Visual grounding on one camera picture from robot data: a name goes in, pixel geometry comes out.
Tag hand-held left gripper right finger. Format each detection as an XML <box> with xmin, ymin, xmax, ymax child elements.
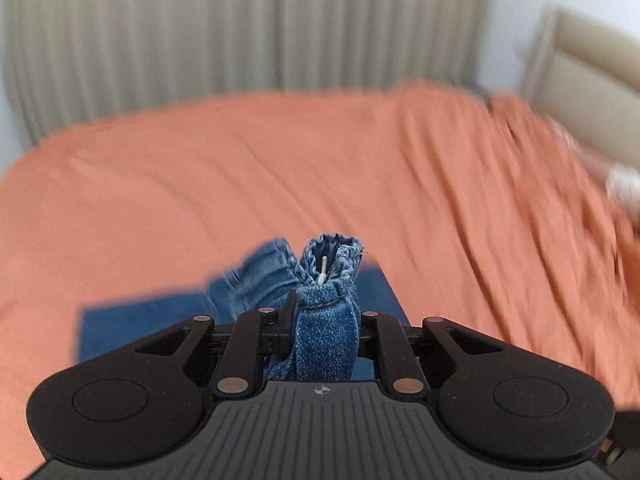
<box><xmin>357</xmin><ymin>310</ymin><xmax>507</xmax><ymax>396</ymax></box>

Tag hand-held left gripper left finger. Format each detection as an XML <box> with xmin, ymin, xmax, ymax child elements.
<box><xmin>135</xmin><ymin>290</ymin><xmax>299</xmax><ymax>397</ymax></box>

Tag blue denim pants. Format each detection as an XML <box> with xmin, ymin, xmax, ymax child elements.
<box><xmin>77</xmin><ymin>232</ymin><xmax>412</xmax><ymax>383</ymax></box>

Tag bed with orange sheet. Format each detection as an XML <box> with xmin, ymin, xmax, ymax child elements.
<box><xmin>0</xmin><ymin>77</ymin><xmax>640</xmax><ymax>480</ymax></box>

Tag orange duvet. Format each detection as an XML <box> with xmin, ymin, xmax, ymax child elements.
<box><xmin>395</xmin><ymin>79</ymin><xmax>640</xmax><ymax>403</ymax></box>

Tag white cloth bundle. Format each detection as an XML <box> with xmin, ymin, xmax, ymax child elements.
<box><xmin>604</xmin><ymin>162</ymin><xmax>640</xmax><ymax>213</ymax></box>

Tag beige pleated curtain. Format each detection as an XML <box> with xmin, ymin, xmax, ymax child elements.
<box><xmin>275</xmin><ymin>0</ymin><xmax>496</xmax><ymax>97</ymax></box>
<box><xmin>0</xmin><ymin>0</ymin><xmax>282</xmax><ymax>147</ymax></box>

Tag beige padded headboard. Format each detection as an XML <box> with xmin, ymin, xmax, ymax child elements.
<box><xmin>520</xmin><ymin>6</ymin><xmax>640</xmax><ymax>173</ymax></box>

